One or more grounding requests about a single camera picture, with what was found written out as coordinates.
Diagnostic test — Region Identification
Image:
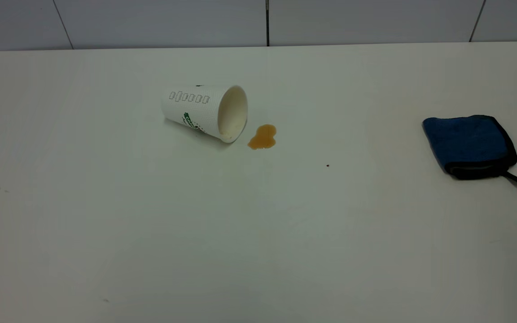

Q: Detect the white paper coffee cup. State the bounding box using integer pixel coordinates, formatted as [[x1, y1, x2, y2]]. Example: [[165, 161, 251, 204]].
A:
[[160, 84, 249, 144]]

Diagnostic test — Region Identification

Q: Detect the blue cloth with black edge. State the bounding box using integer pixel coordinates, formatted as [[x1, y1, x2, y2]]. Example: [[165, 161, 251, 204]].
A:
[[422, 115, 517, 186]]

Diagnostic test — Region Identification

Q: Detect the brown liquid spill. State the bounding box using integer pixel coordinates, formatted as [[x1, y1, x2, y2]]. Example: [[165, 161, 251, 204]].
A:
[[247, 124, 277, 150]]

